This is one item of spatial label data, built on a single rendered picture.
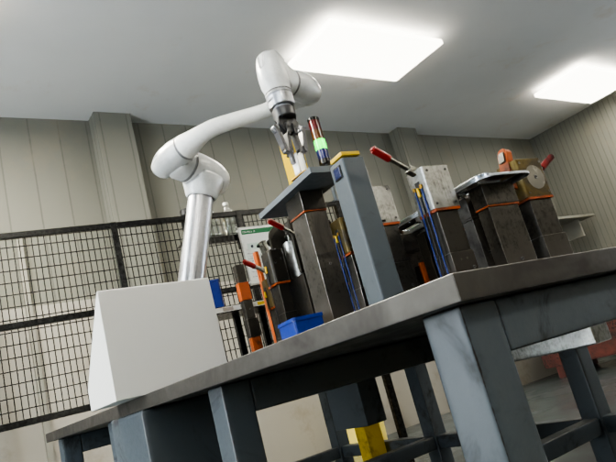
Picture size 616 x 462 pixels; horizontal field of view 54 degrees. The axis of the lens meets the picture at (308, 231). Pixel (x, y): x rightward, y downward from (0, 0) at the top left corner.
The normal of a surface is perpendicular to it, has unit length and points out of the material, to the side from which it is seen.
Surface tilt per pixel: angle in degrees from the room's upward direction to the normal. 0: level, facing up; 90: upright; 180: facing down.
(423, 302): 90
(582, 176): 90
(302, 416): 90
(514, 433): 90
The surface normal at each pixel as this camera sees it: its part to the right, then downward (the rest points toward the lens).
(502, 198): 0.44, -0.33
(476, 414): -0.80, 0.07
